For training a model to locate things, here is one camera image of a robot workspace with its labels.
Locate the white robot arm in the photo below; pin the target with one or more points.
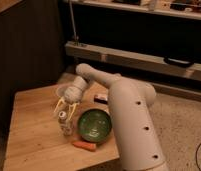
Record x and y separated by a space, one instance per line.
128 101

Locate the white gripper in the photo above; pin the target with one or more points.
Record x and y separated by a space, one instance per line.
72 95

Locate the upper shelf with clutter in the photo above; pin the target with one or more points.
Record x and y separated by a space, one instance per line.
189 9

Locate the black handle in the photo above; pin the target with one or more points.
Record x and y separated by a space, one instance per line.
179 63

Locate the blue white rectangular box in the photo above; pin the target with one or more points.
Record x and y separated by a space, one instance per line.
101 98

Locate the green bowl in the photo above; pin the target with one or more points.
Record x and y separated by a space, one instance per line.
94 125

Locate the orange carrot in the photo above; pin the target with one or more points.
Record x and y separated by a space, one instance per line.
85 145

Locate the vertical metal pole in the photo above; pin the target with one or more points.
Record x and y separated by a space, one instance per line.
75 36

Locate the metal shelf rail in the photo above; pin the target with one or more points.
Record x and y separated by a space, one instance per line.
132 60

